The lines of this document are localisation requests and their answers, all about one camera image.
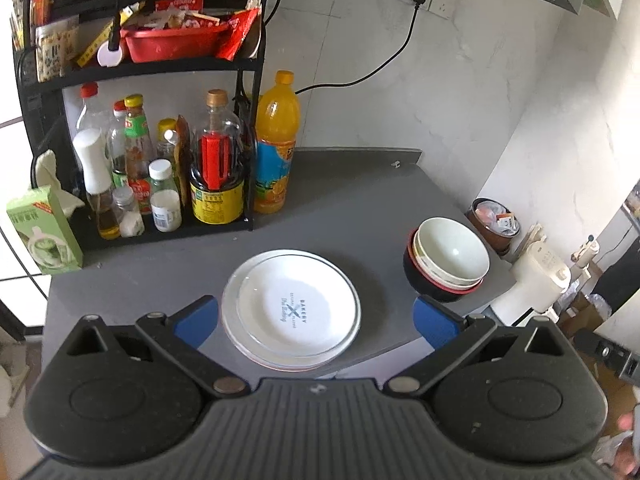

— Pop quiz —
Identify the cream ceramic bowl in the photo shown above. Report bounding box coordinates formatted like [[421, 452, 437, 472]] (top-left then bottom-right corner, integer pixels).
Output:
[[413, 217, 490, 285]]

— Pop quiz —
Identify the large white sweet plate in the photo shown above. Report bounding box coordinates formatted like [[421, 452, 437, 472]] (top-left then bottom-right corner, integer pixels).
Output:
[[220, 248, 362, 374]]

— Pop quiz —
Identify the small white bakery plate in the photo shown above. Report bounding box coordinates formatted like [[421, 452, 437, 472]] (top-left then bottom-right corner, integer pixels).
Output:
[[235, 252, 362, 361]]

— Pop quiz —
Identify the black kitchen shelf rack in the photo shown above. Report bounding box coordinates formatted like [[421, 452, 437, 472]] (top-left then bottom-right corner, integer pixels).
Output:
[[14, 0, 266, 238]]

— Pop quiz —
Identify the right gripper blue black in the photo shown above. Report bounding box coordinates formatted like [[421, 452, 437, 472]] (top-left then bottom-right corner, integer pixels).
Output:
[[573, 328, 640, 387]]

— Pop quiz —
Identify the white rice cooker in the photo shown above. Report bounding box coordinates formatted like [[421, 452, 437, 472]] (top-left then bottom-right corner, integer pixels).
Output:
[[490, 240, 570, 326]]

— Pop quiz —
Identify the brown trash bin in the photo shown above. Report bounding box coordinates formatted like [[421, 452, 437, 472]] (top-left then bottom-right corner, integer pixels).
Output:
[[466, 197, 521, 257]]

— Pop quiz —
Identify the red rimmed bowl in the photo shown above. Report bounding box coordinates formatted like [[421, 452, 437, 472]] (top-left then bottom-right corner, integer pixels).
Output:
[[407, 230, 484, 296]]

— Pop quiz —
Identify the green tissue box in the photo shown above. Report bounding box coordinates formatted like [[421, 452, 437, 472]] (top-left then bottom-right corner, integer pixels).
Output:
[[6, 185, 84, 275]]

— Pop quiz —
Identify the small white jar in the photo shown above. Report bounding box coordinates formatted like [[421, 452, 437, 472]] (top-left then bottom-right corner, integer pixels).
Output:
[[149, 158, 182, 233]]

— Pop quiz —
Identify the white cap oil sprayer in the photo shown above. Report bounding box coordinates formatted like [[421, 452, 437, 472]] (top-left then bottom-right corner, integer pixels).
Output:
[[73, 128, 120, 240]]

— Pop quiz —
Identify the soy sauce bottle yellow label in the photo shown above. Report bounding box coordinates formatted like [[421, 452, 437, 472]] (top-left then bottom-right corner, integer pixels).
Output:
[[190, 89, 244, 226]]

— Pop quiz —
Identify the green label sauce bottle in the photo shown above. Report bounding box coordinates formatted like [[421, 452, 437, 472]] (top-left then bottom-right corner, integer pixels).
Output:
[[124, 94, 155, 216]]

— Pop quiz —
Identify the clear bottle red cap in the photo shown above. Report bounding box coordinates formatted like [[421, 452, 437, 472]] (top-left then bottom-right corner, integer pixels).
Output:
[[76, 82, 110, 134]]

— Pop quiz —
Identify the orange juice bottle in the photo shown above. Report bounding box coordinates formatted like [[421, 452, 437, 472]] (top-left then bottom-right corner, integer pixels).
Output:
[[254, 70, 300, 214]]

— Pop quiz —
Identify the red plastic basket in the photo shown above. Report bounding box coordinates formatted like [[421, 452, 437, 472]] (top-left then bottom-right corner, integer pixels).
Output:
[[120, 23, 229, 63]]

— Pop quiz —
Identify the black power cable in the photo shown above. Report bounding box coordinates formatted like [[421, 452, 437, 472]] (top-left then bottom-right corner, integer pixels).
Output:
[[294, 0, 428, 97]]

